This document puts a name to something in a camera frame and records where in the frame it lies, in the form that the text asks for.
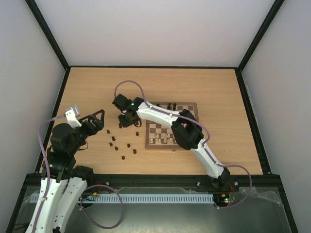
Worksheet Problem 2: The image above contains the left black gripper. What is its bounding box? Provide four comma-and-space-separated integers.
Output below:
69, 109, 105, 154

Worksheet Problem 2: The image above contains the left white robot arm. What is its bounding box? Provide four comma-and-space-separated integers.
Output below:
26, 107, 104, 233

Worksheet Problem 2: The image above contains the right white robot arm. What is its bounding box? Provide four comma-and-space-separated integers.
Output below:
112, 94, 230, 190

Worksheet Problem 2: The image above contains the wooden chess board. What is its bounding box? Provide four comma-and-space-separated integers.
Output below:
145, 102, 204, 150

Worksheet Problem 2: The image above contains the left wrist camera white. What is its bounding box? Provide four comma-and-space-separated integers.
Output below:
65, 105, 82, 129

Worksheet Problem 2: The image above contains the white slotted cable duct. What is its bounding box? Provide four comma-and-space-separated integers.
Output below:
83, 194, 214, 204

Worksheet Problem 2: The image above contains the black aluminium frame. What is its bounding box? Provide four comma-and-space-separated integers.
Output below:
6, 0, 298, 233

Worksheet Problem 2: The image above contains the metal base plate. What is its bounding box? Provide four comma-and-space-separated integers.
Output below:
14, 187, 291, 233

